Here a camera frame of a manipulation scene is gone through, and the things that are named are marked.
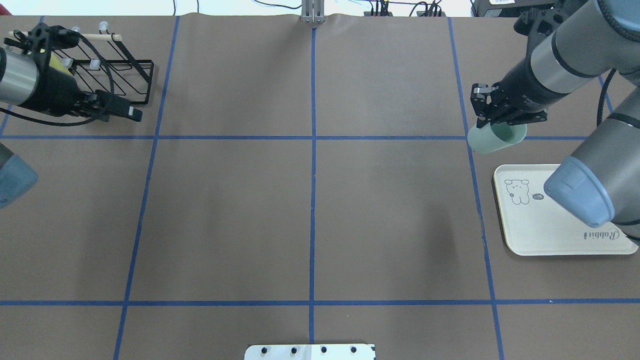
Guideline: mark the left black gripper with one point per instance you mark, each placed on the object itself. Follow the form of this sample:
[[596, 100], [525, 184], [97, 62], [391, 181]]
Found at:
[[56, 95]]

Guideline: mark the pale green cup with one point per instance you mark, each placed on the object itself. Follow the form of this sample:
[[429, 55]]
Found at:
[[496, 136]]

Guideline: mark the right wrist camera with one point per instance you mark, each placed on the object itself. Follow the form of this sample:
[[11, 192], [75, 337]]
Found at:
[[536, 22]]

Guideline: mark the cream rabbit tray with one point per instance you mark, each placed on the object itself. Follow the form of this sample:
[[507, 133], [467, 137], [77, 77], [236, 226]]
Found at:
[[535, 225]]

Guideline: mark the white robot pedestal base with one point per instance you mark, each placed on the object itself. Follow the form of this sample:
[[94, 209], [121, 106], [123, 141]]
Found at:
[[326, 351]]

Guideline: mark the yellow cup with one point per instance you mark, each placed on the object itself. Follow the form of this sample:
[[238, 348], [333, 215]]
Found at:
[[62, 65]]

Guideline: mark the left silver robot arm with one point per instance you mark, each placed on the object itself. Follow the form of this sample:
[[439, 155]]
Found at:
[[19, 75]]

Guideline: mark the black wire cup rack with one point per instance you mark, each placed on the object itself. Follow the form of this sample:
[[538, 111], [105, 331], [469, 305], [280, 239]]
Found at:
[[97, 62]]

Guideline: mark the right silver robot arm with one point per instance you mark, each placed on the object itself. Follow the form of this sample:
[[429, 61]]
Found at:
[[572, 44]]

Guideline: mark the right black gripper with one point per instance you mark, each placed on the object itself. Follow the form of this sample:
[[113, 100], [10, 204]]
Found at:
[[521, 91]]

